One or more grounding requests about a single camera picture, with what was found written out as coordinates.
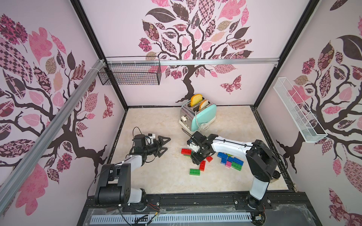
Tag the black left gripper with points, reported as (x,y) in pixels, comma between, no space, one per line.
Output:
(157,146)

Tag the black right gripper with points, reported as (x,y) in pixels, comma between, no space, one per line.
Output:
(200,147)

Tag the red long lego brick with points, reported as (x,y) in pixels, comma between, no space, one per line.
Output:
(202,166)
(186,151)

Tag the green long lego brick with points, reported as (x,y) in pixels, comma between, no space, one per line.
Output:
(194,172)

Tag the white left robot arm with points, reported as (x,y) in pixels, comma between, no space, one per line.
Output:
(114,185)

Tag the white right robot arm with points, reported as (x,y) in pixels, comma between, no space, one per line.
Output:
(261,160)

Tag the blue lego brick left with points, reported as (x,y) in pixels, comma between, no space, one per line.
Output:
(222,155)

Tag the blue small lego brick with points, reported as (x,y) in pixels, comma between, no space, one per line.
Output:
(223,161)

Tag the pink lego brick lower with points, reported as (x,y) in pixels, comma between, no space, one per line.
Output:
(228,164)

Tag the blue long lego brick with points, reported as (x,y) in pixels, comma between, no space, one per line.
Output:
(238,161)

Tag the green lego brick right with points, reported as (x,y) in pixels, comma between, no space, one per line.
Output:
(236,166)

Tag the mint and cream toaster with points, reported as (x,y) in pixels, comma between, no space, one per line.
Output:
(192,120)

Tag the toast slice right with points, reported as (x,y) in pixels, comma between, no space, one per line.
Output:
(203,104)

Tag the toast slice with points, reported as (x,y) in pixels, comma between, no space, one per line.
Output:
(196,99)
(203,104)

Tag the toast slice left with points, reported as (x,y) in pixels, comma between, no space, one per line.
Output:
(196,99)

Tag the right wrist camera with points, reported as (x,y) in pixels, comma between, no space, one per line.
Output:
(193,145)

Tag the white slotted cable duct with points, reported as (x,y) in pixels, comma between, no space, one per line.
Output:
(142,219)

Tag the black wire basket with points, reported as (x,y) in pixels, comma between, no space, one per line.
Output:
(131,71)

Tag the aluminium rail back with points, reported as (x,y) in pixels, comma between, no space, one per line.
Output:
(200,61)

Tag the aluminium rail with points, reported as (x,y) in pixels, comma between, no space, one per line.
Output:
(200,61)
(18,176)

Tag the white wire shelf basket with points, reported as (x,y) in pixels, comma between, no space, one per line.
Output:
(294,99)

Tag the aluminium rail left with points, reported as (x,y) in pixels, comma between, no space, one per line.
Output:
(18,176)

